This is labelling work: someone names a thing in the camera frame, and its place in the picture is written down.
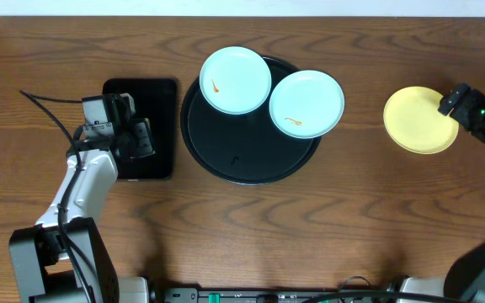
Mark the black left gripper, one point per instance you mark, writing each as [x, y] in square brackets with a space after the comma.
[144, 137]

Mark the yellow plate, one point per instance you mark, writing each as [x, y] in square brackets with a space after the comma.
[412, 120]

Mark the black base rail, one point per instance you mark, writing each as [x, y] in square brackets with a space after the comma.
[196, 295]

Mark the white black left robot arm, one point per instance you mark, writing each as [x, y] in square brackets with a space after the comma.
[62, 257]

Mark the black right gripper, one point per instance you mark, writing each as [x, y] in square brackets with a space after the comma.
[471, 98]

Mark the light blue plate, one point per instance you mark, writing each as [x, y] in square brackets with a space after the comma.
[306, 104]
[235, 80]

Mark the black rectangular tray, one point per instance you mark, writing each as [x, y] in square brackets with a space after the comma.
[156, 100]

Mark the black round tray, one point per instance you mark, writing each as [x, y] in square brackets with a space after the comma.
[247, 148]

